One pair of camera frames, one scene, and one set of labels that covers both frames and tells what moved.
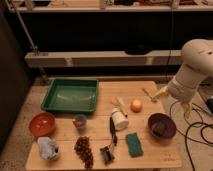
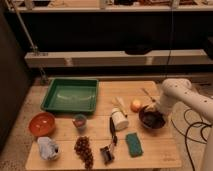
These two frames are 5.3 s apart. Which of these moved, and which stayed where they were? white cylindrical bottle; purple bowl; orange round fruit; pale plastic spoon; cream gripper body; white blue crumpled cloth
Moved: purple bowl; cream gripper body
Stayed: white cylindrical bottle; orange round fruit; white blue crumpled cloth; pale plastic spoon
